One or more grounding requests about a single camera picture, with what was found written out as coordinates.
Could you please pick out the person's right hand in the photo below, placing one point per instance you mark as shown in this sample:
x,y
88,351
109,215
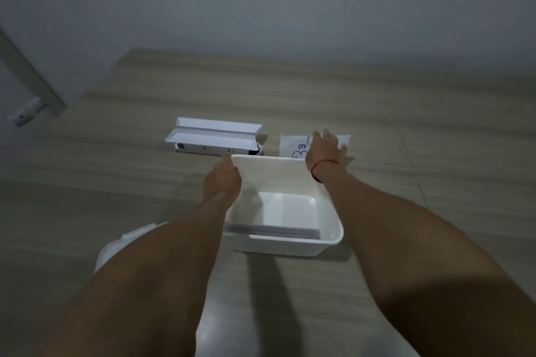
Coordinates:
x,y
326,151

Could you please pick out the person's left hand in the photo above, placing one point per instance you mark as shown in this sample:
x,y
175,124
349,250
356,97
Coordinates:
x,y
222,181

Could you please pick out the white paper dark writing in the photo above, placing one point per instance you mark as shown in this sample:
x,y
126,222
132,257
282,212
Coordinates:
x,y
291,145

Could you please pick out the white plastic storage box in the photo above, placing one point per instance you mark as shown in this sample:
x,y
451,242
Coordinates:
x,y
289,206

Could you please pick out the white box lid with handle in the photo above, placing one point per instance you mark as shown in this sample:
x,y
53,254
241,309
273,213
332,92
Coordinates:
x,y
121,243

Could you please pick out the person's left forearm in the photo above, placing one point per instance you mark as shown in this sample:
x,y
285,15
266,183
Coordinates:
x,y
146,277

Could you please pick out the person's right forearm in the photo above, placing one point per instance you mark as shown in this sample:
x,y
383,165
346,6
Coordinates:
x,y
418,260

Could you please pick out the white table power socket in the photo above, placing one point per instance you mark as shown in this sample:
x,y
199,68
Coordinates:
x,y
213,135

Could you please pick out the white metal post bracket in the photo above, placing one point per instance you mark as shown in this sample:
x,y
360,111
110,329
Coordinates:
x,y
25,112

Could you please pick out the grey metal partition post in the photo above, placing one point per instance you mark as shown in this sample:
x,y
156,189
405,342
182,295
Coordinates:
x,y
33,80

